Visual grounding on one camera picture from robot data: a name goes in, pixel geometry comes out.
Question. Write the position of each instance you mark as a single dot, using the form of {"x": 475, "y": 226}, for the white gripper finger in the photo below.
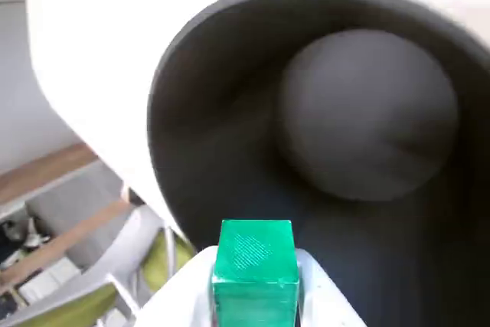
{"x": 325, "y": 300}
{"x": 180, "y": 296}

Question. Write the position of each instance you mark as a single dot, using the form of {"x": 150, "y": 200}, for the green block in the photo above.
{"x": 254, "y": 265}

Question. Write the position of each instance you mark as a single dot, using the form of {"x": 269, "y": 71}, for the black pot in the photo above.
{"x": 229, "y": 112}

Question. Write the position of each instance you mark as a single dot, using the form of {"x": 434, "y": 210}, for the white and green chair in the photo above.
{"x": 122, "y": 262}

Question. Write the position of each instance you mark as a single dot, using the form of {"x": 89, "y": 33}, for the wooden frame partition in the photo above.
{"x": 46, "y": 168}

